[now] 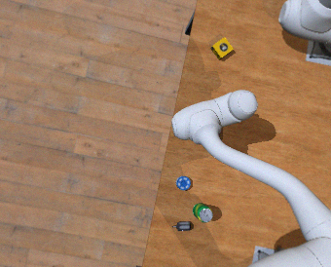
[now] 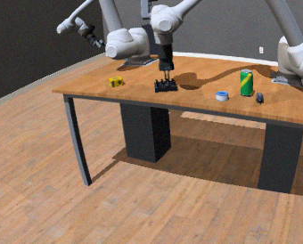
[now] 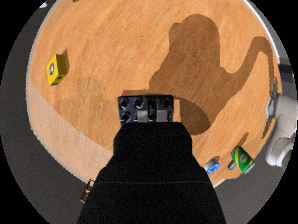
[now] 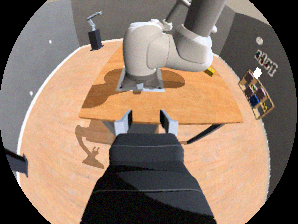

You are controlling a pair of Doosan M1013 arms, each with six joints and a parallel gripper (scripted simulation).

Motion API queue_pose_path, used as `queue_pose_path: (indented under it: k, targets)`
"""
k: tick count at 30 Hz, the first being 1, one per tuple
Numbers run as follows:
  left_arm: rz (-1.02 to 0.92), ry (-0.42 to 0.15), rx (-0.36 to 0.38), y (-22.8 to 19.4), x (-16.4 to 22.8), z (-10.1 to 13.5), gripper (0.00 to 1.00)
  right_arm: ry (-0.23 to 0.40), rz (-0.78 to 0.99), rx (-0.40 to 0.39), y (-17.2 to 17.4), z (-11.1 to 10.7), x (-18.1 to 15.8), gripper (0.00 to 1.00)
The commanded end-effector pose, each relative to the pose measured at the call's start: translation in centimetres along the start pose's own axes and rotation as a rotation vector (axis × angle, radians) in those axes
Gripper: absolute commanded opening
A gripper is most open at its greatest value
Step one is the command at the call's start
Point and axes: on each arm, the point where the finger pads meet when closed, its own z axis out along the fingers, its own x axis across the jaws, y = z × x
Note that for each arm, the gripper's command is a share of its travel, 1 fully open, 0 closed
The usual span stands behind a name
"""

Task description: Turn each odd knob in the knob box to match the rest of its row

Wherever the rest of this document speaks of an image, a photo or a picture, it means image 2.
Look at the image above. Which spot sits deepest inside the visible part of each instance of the green drink can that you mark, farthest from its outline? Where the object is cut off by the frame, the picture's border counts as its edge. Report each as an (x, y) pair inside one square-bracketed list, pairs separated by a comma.
[(246, 83)]

